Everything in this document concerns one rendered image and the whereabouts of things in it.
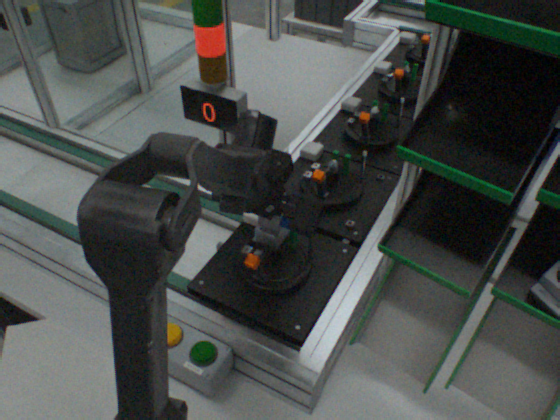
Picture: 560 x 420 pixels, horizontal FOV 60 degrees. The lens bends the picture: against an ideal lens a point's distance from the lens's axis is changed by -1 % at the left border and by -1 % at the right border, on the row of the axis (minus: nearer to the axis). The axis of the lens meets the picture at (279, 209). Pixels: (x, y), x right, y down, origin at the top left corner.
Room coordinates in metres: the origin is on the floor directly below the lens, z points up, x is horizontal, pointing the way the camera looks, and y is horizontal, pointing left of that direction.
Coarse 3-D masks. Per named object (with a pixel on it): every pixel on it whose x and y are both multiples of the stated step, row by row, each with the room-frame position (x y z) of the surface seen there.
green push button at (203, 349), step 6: (198, 342) 0.44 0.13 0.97; (204, 342) 0.44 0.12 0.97; (210, 342) 0.44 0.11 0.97; (192, 348) 0.43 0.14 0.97; (198, 348) 0.43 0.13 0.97; (204, 348) 0.43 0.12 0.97; (210, 348) 0.43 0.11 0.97; (192, 354) 0.42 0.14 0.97; (198, 354) 0.42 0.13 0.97; (204, 354) 0.42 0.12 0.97; (210, 354) 0.42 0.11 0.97; (198, 360) 0.41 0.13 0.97; (204, 360) 0.41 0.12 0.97; (210, 360) 0.41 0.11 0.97
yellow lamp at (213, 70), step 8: (200, 56) 0.79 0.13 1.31; (224, 56) 0.79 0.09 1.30; (200, 64) 0.79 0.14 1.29; (208, 64) 0.78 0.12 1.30; (216, 64) 0.78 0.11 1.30; (224, 64) 0.79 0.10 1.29; (200, 72) 0.79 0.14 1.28; (208, 72) 0.78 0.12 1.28; (216, 72) 0.78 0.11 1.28; (224, 72) 0.79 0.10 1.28; (208, 80) 0.78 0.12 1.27; (216, 80) 0.78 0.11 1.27
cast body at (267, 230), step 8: (264, 224) 0.59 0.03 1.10; (272, 224) 0.59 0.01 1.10; (256, 232) 0.59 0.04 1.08; (264, 232) 0.58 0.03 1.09; (272, 232) 0.58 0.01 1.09; (280, 232) 0.58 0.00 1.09; (256, 240) 0.59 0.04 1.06; (264, 240) 0.58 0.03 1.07; (272, 240) 0.57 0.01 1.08; (280, 240) 0.58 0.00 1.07
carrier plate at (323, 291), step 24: (240, 240) 0.68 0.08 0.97; (336, 240) 0.68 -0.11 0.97; (216, 264) 0.61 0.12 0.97; (312, 264) 0.61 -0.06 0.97; (336, 264) 0.61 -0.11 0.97; (192, 288) 0.56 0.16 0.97; (216, 288) 0.56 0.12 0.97; (240, 288) 0.56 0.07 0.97; (312, 288) 0.56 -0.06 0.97; (336, 288) 0.56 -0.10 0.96; (240, 312) 0.50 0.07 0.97; (264, 312) 0.50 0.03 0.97; (288, 312) 0.50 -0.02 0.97; (312, 312) 0.50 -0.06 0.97; (288, 336) 0.46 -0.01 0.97
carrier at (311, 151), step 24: (312, 144) 0.97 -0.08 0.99; (312, 168) 0.87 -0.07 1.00; (336, 168) 0.82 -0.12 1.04; (360, 168) 0.91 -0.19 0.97; (288, 192) 0.82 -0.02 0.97; (312, 192) 0.80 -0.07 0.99; (336, 192) 0.80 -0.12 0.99; (360, 192) 0.80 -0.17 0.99; (384, 192) 0.82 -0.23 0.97; (336, 216) 0.74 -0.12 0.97; (360, 216) 0.74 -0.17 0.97; (360, 240) 0.68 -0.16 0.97
